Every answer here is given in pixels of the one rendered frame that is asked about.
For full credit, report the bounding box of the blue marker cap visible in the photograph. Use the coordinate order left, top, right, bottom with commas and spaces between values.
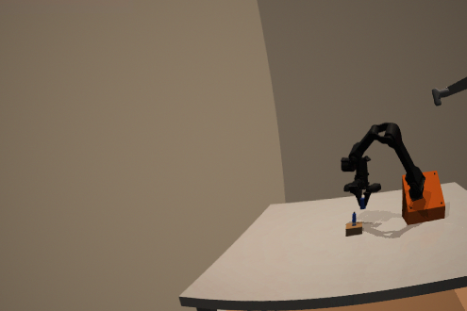
359, 198, 366, 209

